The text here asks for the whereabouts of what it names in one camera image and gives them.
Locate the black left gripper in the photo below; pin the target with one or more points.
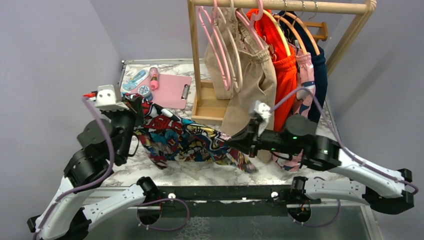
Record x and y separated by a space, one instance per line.
136 109

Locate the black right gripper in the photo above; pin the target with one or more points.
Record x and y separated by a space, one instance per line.
243 141

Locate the comic print shorts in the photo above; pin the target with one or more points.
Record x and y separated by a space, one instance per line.
169 137

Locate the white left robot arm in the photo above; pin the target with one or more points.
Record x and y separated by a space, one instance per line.
104 142

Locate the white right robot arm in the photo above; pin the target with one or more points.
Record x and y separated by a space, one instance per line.
384 190

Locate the cream plastic hanger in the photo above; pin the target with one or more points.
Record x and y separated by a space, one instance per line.
229 23

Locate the pink patterned shorts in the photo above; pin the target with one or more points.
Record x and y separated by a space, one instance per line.
302 103

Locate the beige shorts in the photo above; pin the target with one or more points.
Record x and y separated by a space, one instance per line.
259 78

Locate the orange shorts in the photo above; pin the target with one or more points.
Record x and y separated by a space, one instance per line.
285 70

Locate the pink plastic hanger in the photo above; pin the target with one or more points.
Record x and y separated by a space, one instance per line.
210 26

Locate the navy shorts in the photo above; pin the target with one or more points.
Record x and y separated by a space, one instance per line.
318 61

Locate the wooden hanger front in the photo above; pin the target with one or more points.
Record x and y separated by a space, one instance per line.
279 31

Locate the wooden hanger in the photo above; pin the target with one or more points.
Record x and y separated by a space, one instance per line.
279 31
297 20

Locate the pink hanger with shorts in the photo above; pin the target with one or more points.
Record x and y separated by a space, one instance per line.
248 23

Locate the wooden hanger back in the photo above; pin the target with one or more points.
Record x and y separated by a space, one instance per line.
297 20

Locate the blue lidded jar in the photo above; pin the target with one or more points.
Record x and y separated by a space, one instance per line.
146 92

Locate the light blue flat case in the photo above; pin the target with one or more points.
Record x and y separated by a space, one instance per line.
135 80

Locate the wooden clothes rack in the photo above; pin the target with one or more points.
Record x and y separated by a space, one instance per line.
207 109

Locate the pink glue stick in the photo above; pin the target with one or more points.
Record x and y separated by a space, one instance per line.
154 75

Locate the pink clipboard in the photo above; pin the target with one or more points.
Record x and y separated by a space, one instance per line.
172 90

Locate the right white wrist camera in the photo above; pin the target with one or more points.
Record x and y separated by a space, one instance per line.
262 113

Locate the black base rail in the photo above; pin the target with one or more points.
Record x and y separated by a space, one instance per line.
224 201

